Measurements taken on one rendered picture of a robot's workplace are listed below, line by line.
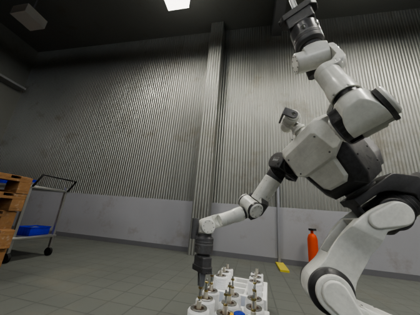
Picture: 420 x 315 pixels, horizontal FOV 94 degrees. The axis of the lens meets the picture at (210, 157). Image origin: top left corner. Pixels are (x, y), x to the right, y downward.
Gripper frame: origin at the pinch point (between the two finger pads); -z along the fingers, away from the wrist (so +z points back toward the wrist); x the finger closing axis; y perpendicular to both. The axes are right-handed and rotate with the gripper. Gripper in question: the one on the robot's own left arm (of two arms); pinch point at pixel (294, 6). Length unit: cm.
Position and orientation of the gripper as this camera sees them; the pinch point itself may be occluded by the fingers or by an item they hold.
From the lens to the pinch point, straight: 92.6
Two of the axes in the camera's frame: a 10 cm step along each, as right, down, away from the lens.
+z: 1.7, 9.5, -2.8
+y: 5.9, 1.3, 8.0
